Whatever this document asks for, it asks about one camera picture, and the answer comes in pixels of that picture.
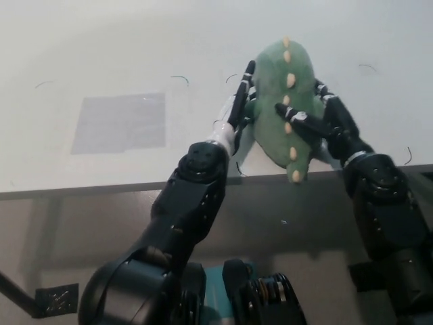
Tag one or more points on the green plush dinosaur toy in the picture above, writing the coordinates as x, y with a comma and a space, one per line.
274, 135

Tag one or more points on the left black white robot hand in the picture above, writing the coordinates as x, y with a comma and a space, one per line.
233, 116

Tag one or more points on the grey tape patch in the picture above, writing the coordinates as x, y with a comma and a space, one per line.
121, 123

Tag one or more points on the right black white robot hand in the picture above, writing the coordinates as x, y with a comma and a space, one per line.
338, 132

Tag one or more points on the black table leg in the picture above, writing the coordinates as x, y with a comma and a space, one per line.
17, 294

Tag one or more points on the black teal robot body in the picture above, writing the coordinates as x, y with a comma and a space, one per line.
243, 298

